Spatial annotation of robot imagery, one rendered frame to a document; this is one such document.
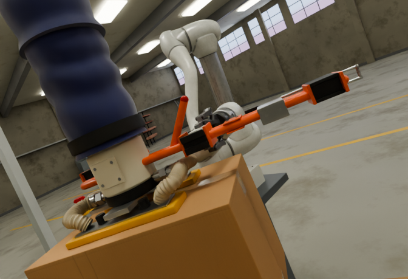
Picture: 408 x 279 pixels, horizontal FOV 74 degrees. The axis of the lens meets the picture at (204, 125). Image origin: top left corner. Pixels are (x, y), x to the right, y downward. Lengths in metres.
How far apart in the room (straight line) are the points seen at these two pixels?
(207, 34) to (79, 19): 0.75
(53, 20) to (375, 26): 13.93
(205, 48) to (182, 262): 1.02
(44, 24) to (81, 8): 0.11
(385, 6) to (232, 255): 13.87
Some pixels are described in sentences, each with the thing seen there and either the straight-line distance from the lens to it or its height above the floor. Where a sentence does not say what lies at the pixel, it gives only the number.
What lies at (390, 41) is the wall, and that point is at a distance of 14.29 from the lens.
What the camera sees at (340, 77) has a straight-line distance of 0.70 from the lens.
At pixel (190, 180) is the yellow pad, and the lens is 0.84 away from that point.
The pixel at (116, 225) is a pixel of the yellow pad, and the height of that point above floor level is 1.09.
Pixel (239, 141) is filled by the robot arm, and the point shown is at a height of 1.02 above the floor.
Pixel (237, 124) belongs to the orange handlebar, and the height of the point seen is 1.20.
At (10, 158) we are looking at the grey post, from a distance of 4.37.
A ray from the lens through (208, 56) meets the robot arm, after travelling 1.43.
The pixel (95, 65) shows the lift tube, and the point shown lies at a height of 1.49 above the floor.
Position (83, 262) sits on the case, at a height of 1.04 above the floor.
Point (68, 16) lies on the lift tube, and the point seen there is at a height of 1.63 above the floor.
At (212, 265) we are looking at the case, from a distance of 0.67.
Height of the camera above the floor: 1.29
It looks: 5 degrees down
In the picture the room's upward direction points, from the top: 23 degrees counter-clockwise
